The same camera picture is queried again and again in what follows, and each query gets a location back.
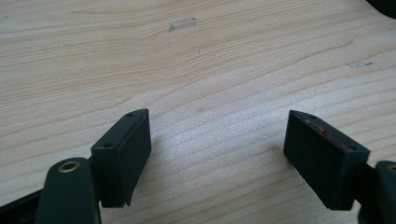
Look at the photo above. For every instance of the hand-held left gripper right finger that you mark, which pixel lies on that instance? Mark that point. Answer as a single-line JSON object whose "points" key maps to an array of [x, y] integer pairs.
{"points": [[323, 165]]}

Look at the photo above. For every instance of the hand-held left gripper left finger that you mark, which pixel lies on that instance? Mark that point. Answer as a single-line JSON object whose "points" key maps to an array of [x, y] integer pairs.
{"points": [[120, 161]]}

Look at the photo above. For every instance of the clear tape strip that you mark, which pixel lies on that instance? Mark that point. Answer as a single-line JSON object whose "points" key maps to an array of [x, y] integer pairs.
{"points": [[182, 23]]}

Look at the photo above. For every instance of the dark object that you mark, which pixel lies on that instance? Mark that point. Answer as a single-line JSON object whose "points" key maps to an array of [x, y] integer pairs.
{"points": [[383, 6]]}

